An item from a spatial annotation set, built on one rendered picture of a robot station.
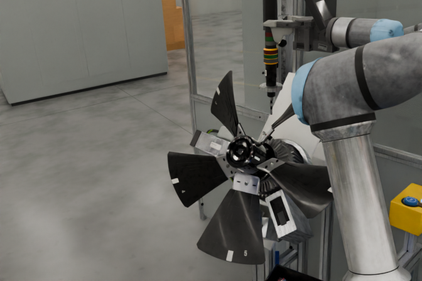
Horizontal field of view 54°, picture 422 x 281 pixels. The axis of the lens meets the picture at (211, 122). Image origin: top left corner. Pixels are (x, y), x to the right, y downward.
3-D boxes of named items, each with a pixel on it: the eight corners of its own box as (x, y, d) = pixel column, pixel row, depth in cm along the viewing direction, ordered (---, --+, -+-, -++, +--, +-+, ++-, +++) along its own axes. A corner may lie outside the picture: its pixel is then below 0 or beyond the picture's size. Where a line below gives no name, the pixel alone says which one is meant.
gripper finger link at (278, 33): (259, 42, 115) (292, 43, 112) (259, 21, 113) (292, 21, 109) (263, 41, 118) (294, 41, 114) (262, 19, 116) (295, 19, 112)
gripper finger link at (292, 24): (274, 28, 111) (307, 28, 107) (274, 22, 110) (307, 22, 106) (279, 25, 114) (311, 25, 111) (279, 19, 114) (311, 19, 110)
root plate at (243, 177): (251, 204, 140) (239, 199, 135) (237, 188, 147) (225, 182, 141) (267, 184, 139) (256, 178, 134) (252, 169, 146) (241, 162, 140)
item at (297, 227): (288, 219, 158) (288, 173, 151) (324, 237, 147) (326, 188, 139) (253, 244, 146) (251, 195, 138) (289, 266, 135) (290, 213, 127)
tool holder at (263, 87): (261, 83, 133) (260, 53, 129) (283, 83, 131) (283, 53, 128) (258, 92, 125) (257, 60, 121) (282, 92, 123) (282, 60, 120)
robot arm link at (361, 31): (399, 59, 98) (386, 47, 92) (356, 54, 105) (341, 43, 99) (409, 27, 97) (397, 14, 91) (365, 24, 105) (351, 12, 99)
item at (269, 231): (262, 239, 153) (265, 220, 155) (277, 241, 149) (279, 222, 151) (251, 235, 147) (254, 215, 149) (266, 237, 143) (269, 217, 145)
